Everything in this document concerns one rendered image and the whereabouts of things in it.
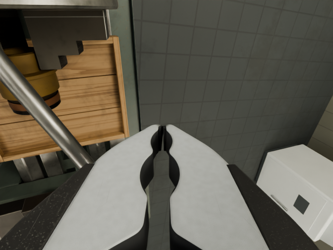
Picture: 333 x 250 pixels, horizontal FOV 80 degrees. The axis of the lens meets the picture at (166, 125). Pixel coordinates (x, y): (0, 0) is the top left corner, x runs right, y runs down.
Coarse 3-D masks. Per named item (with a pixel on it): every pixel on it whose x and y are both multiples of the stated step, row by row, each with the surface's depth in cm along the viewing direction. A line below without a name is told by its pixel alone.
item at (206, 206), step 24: (168, 144) 11; (192, 144) 10; (192, 168) 8; (216, 168) 8; (192, 192) 7; (216, 192) 7; (192, 216) 6; (216, 216) 6; (240, 216) 6; (192, 240) 6; (216, 240) 6; (240, 240) 6; (264, 240) 6
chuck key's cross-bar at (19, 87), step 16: (0, 48) 12; (0, 64) 12; (0, 80) 12; (16, 80) 12; (16, 96) 12; (32, 96) 13; (32, 112) 13; (48, 112) 13; (48, 128) 13; (64, 128) 14; (64, 144) 14; (80, 144) 15; (80, 160) 15
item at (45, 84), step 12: (12, 48) 32; (24, 48) 32; (12, 60) 28; (24, 60) 29; (36, 60) 30; (24, 72) 29; (36, 72) 30; (48, 72) 31; (0, 84) 29; (36, 84) 30; (48, 84) 32; (12, 96) 30; (48, 96) 33; (12, 108) 32; (24, 108) 31
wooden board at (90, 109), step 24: (96, 48) 52; (72, 72) 52; (96, 72) 54; (120, 72) 55; (0, 96) 49; (72, 96) 55; (96, 96) 57; (120, 96) 58; (0, 120) 51; (24, 120) 53; (72, 120) 58; (96, 120) 61; (120, 120) 64; (0, 144) 54; (24, 144) 56; (48, 144) 59
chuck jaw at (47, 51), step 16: (32, 16) 27; (48, 16) 27; (64, 16) 28; (80, 16) 28; (96, 16) 28; (32, 32) 28; (48, 32) 28; (64, 32) 29; (80, 32) 29; (96, 32) 29; (48, 48) 29; (64, 48) 30; (80, 48) 31; (48, 64) 30; (64, 64) 32
